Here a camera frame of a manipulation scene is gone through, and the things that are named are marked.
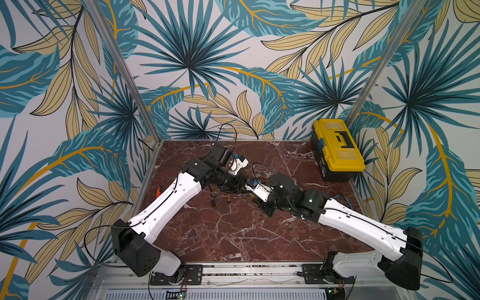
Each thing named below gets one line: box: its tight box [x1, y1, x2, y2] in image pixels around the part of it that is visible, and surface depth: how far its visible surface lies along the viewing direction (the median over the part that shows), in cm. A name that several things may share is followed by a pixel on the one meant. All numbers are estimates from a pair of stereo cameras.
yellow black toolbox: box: [311, 118, 367, 182], surface depth 97 cm
